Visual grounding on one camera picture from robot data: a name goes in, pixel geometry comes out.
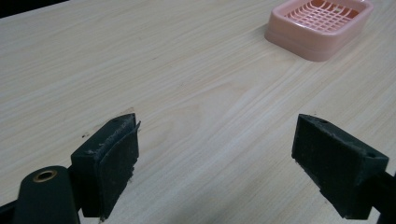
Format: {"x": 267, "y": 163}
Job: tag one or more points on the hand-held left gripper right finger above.
{"x": 330, "y": 161}

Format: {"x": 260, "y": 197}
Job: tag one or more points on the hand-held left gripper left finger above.
{"x": 106, "y": 158}

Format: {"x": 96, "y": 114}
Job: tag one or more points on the pink plastic soap dish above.
{"x": 314, "y": 34}

